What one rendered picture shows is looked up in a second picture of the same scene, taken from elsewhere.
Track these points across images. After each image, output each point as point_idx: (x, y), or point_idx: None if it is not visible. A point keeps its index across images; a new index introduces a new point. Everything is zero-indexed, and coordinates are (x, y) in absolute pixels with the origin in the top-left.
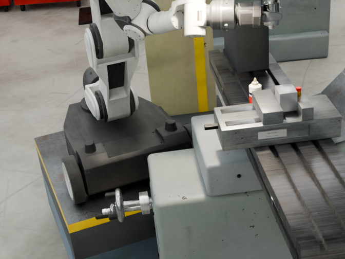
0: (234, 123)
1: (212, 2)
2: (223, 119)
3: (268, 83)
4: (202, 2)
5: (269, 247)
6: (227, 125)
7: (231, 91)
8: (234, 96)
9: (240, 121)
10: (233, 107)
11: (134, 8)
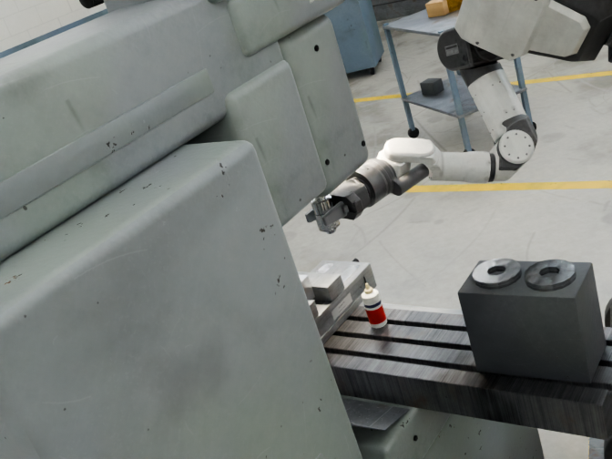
0: (323, 269)
1: (372, 158)
2: (338, 263)
3: (429, 354)
4: (383, 153)
5: None
6: (326, 264)
7: (444, 316)
8: (427, 315)
9: (321, 272)
10: (352, 274)
11: (490, 130)
